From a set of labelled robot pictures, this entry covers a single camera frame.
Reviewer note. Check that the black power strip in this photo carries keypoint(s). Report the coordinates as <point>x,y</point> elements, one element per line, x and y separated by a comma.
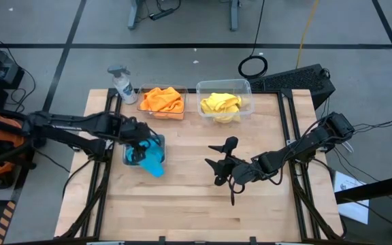
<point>160,13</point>

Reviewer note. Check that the large clear plastic container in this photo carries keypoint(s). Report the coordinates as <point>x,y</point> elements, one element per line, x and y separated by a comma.
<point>206,86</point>

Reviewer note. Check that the white paper sheet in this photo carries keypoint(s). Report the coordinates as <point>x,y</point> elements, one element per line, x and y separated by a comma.
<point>356,212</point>

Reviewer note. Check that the black metal beam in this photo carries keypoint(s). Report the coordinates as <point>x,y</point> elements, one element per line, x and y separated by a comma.
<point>379,187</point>

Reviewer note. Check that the large blue microfiber towel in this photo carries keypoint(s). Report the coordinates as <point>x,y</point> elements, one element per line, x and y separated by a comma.
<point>153,163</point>

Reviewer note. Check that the black aluminium table frame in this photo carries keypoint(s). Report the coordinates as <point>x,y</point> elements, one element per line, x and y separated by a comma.
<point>97,221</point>

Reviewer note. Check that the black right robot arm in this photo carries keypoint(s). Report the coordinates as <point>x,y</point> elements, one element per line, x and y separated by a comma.
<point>305,143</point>

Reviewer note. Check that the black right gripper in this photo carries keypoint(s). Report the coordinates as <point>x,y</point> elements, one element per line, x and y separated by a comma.
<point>247,171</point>

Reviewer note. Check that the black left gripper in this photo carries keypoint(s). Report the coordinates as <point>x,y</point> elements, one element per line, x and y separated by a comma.
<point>134,131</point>

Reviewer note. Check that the small clear plastic container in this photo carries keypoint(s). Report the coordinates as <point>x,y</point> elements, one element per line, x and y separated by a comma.
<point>162,117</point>

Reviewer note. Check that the grey plastic basket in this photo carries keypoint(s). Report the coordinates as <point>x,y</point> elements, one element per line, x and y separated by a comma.
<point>158,137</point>

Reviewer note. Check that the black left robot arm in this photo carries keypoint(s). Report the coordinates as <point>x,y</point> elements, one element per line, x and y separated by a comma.
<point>80,122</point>

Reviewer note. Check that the grey desk leg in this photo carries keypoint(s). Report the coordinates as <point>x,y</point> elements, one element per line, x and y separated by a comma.
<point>235,17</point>
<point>134,15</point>

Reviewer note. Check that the orange microfiber towel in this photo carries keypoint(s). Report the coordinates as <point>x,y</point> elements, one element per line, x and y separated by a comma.
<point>162,98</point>
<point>172,115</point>

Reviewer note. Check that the orange vacuum cleaner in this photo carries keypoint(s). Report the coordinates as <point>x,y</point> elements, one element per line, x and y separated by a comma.
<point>7,137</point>

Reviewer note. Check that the white spray bottle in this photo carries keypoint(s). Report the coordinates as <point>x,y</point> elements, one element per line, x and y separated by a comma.
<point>124,88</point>

